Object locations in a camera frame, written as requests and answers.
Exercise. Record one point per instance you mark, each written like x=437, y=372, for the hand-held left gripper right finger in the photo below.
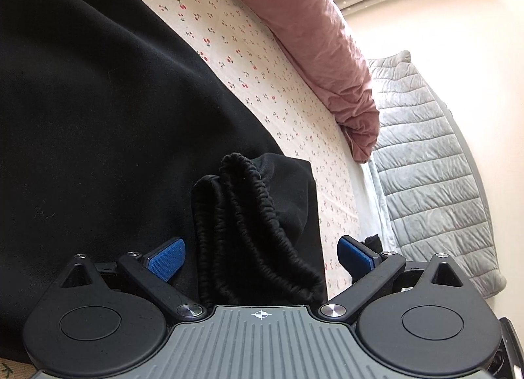
x=353, y=255

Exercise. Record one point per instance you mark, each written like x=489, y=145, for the pink duvet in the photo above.
x=319, y=43

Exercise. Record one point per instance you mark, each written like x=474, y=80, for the black pants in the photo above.
x=102, y=117

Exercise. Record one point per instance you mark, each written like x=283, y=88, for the cherry print bed sheet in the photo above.
x=254, y=76

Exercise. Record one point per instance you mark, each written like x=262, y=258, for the pale grey bed sheet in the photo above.
x=374, y=199

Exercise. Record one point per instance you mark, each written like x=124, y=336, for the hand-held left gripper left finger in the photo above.
x=167, y=259

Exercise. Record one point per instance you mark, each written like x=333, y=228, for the grey quilted blanket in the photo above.
x=425, y=182

